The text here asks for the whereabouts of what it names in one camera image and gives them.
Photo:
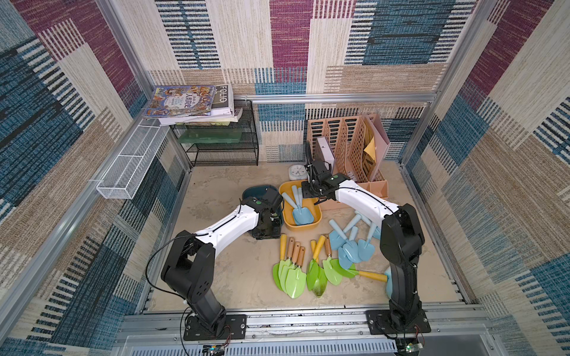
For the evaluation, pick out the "white wire mesh basket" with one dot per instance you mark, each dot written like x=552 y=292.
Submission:
x=123 y=179

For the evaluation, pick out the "stack of white books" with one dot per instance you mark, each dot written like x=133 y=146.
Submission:
x=224 y=111

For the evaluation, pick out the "dark teal storage tray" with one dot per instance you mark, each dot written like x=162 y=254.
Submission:
x=256 y=192

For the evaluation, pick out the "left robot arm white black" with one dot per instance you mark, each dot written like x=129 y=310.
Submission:
x=189 y=267

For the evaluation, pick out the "colorful picture book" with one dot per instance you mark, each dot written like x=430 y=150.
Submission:
x=181 y=101

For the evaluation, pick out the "white alarm clock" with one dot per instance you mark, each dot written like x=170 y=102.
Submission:
x=297 y=172

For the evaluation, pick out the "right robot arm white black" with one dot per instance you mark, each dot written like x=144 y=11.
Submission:
x=401 y=244

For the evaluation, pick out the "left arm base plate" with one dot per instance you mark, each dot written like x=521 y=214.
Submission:
x=232 y=326

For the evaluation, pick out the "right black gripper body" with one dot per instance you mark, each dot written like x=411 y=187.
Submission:
x=312 y=173

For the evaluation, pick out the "yellow storage tray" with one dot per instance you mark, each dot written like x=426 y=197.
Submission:
x=308 y=203

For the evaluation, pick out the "pink folder with yellow paper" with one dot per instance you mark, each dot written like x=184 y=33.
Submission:
x=375 y=147

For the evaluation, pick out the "black wire shelf rack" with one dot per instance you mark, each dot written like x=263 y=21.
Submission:
x=235 y=144

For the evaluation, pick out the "pink desk file organizer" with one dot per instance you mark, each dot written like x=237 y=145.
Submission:
x=346 y=136

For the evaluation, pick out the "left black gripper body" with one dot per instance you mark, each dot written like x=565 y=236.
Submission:
x=272 y=230

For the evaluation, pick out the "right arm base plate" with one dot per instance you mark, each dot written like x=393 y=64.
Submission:
x=386 y=322

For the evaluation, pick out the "green tray on shelf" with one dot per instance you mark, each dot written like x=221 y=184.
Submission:
x=210 y=136

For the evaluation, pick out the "white box in organizer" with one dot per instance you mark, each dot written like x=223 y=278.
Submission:
x=324 y=152

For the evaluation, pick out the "green shovel yellow handle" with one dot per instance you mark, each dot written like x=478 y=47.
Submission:
x=276 y=267
x=351 y=272
x=316 y=279

